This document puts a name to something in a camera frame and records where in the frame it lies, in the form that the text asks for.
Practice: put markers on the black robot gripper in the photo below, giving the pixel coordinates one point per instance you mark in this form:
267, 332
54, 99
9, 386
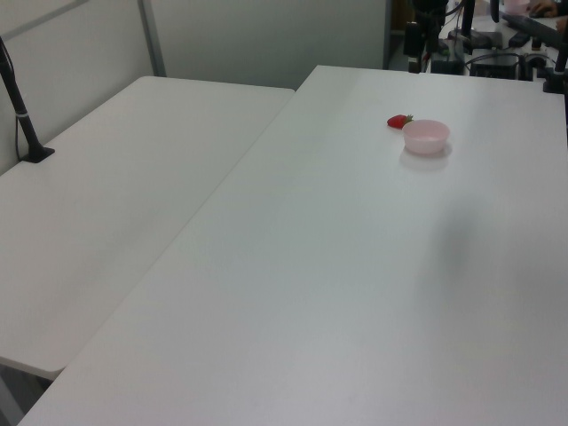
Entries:
428, 11

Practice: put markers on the red strawberry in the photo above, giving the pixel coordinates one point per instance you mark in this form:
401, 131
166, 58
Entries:
397, 120

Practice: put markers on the pink plastic bowl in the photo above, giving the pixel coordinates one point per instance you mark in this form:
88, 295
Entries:
426, 138

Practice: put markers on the person's hand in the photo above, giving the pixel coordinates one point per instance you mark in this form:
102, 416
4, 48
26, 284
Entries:
543, 8

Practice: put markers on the small black device box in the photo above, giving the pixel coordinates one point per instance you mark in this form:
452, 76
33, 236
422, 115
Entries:
447, 65

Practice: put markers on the black monitor stand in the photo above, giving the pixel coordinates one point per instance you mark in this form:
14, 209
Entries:
472, 37

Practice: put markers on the black electronics box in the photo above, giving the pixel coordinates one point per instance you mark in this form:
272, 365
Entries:
493, 65

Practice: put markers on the black keyboard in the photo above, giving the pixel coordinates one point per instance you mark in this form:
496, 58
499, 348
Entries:
539, 29

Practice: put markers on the black clamp stand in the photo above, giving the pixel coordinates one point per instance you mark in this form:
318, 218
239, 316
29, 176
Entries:
558, 66

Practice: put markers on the grey partition frame post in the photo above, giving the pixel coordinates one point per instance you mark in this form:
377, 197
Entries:
153, 37

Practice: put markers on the black camera stand pole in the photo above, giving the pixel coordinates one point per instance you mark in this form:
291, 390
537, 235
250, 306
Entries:
20, 111

